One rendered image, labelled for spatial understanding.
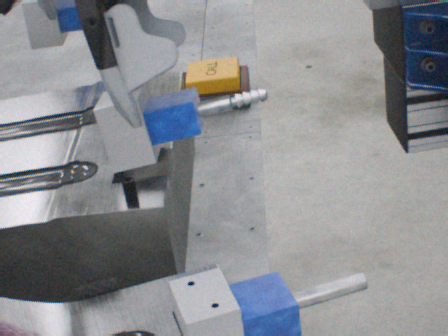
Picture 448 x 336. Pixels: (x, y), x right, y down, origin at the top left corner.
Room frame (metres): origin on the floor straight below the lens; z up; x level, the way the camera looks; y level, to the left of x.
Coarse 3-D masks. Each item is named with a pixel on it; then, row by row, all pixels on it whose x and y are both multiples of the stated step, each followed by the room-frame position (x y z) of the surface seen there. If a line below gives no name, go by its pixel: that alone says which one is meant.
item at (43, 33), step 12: (24, 0) 0.93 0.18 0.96; (36, 0) 0.92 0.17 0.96; (60, 0) 0.95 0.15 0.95; (72, 0) 0.95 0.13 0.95; (24, 12) 0.92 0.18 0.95; (36, 12) 0.92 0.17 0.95; (60, 12) 0.92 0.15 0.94; (72, 12) 0.92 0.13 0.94; (36, 24) 0.92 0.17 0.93; (48, 24) 0.92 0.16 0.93; (60, 24) 0.92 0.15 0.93; (72, 24) 0.92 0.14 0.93; (36, 36) 0.92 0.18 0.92; (48, 36) 0.92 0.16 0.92; (60, 36) 0.92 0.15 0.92; (36, 48) 0.92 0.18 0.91
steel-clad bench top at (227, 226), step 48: (192, 0) 1.34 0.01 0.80; (240, 0) 1.30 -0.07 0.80; (0, 48) 1.25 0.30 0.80; (48, 48) 1.22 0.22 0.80; (192, 48) 1.13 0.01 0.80; (240, 48) 1.10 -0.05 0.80; (0, 96) 1.07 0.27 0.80; (240, 144) 0.83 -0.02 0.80; (192, 192) 0.75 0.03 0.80; (240, 192) 0.73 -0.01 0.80; (192, 240) 0.66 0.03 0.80; (240, 240) 0.65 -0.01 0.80
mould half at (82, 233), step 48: (48, 96) 0.83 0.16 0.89; (96, 96) 0.80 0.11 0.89; (0, 144) 0.74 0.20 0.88; (48, 144) 0.72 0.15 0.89; (96, 144) 0.70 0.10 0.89; (192, 144) 0.82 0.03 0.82; (48, 192) 0.63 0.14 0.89; (96, 192) 0.61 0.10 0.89; (144, 192) 0.60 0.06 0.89; (0, 240) 0.59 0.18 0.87; (48, 240) 0.58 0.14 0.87; (96, 240) 0.58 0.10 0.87; (144, 240) 0.58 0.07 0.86; (0, 288) 0.59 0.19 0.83; (48, 288) 0.58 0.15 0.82
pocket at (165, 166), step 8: (160, 152) 0.67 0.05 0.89; (168, 152) 0.67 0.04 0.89; (160, 160) 0.67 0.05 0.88; (168, 160) 0.67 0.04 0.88; (136, 168) 0.67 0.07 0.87; (144, 168) 0.67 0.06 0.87; (152, 168) 0.67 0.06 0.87; (160, 168) 0.67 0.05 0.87; (168, 168) 0.66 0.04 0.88; (120, 176) 0.66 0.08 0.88; (128, 176) 0.67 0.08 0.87; (136, 176) 0.67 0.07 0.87; (144, 176) 0.67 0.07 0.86; (152, 176) 0.67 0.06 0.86; (160, 176) 0.67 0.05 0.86; (168, 176) 0.65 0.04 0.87
